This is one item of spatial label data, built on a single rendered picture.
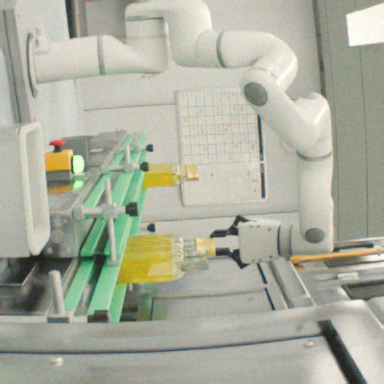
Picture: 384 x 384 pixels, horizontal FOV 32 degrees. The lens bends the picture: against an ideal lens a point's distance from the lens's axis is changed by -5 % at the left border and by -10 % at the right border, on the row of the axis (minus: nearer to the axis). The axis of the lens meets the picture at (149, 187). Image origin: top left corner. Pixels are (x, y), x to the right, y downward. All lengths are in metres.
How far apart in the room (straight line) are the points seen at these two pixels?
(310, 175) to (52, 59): 0.61
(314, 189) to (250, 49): 0.32
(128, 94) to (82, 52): 5.82
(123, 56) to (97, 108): 5.86
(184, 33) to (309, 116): 0.32
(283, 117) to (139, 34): 0.38
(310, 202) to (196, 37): 0.42
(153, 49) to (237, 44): 0.20
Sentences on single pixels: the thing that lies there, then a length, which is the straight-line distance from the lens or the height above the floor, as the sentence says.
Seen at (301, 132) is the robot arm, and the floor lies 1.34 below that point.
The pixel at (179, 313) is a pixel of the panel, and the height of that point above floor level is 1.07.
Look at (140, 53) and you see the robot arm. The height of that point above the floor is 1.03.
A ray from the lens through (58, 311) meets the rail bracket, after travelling 0.76.
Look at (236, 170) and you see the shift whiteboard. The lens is 7.42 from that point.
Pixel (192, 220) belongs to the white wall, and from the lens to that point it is 7.50.
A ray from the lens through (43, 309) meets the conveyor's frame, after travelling 1.11.
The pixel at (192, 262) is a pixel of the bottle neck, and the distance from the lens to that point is 1.51.
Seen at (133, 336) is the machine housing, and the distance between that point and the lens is 0.51.
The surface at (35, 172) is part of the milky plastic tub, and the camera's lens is 1.35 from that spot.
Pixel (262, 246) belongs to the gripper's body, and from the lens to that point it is 1.65.
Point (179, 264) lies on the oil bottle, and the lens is 1.50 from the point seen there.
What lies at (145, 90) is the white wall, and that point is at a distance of 7.34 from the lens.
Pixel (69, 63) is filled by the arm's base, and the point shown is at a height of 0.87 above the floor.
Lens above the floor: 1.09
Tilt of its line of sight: 2 degrees down
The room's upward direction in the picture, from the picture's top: 86 degrees clockwise
